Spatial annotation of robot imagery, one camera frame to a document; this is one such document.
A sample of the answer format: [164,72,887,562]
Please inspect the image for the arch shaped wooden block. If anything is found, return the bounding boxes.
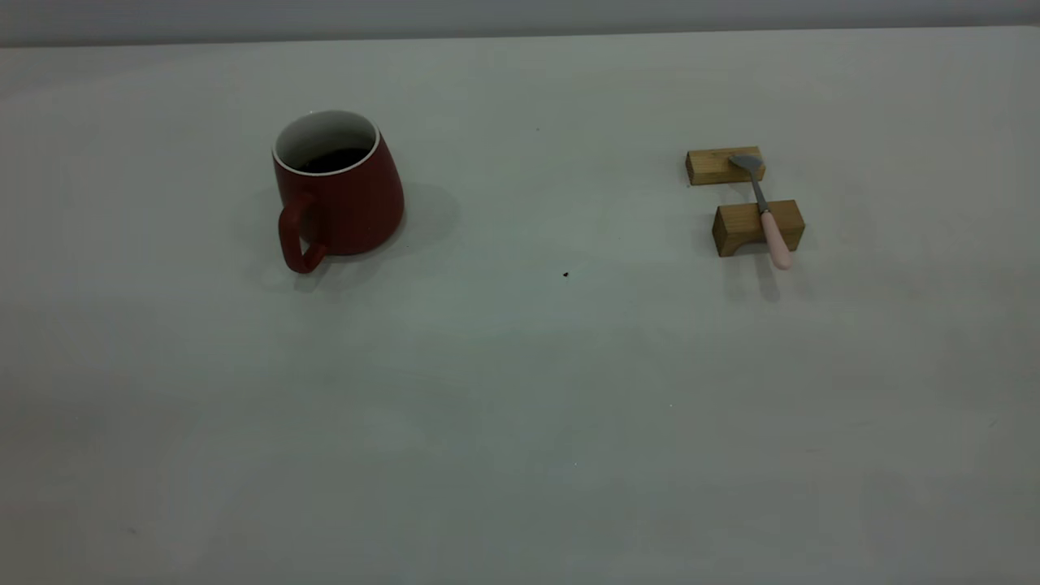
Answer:
[713,200,806,258]

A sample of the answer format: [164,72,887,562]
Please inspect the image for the red ceramic mug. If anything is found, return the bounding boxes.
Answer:
[271,110,405,275]

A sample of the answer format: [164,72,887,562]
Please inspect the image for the flat rectangular wooden block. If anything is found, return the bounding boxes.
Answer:
[686,146,766,186]

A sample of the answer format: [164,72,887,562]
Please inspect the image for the pink handled metal spoon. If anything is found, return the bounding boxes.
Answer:
[728,153,793,271]

